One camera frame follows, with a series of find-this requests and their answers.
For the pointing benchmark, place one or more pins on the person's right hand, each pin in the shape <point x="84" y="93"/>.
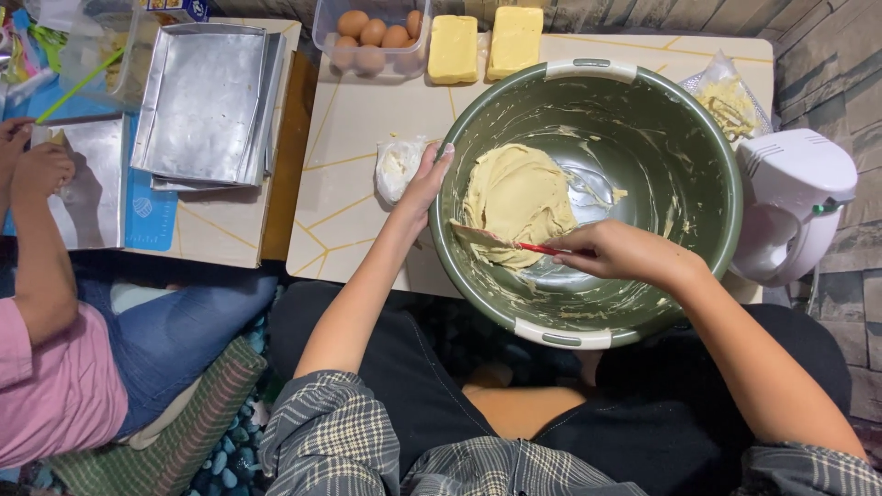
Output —
<point x="630" y="251"/>

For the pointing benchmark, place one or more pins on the person's left hand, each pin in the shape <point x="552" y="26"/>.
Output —
<point x="417" y="196"/>

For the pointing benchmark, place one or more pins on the green plastic mixing bowl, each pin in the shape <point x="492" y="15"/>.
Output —
<point x="661" y="172"/>

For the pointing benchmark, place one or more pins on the small plastic bag white paste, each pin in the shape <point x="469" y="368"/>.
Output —
<point x="398" y="169"/>

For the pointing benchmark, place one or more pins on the pale yellow dough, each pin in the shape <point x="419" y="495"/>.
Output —
<point x="517" y="193"/>

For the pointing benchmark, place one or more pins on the yellow butter block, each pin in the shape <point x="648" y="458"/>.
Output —
<point x="515" y="41"/>
<point x="453" y="49"/>

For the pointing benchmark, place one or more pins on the white hand mixer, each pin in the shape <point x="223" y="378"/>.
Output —
<point x="785" y="200"/>

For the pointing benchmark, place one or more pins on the group of brown eggs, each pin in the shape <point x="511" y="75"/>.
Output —
<point x="373" y="32"/>

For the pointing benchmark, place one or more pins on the silver baking pans underneath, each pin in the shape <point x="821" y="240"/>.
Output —
<point x="274" y="103"/>

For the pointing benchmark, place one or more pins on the person's black shorts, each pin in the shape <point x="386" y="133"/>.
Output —
<point x="399" y="372"/>

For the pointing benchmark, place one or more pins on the plastic bag with dough beaters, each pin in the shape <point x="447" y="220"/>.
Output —
<point x="727" y="103"/>

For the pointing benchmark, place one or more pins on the clear plastic egg container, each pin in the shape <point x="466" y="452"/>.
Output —
<point x="324" y="34"/>

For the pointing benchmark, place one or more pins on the person's bare leg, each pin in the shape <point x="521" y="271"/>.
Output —
<point x="524" y="410"/>

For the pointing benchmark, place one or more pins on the silver square baking pan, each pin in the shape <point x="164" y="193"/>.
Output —
<point x="200" y="103"/>

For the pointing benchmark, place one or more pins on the person's plaid shirt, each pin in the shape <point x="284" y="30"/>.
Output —
<point x="331" y="441"/>

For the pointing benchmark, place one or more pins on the blue silicone baking mat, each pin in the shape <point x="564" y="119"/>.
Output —
<point x="150" y="217"/>

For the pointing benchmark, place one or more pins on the blue carton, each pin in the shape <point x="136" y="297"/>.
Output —
<point x="180" y="8"/>

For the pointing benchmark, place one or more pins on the pebble print floor mat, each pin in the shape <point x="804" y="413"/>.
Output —
<point x="234" y="454"/>

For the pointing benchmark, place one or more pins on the silver baking pan with paper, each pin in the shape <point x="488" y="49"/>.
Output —
<point x="96" y="186"/>

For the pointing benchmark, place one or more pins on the green plaid cushion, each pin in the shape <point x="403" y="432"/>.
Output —
<point x="179" y="427"/>

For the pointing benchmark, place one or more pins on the clear plastic tub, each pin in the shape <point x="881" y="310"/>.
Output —
<point x="103" y="41"/>

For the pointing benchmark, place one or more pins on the green stick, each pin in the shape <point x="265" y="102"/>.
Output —
<point x="79" y="86"/>

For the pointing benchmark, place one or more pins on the heap of colourful packets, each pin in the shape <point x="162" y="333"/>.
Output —
<point x="31" y="41"/>

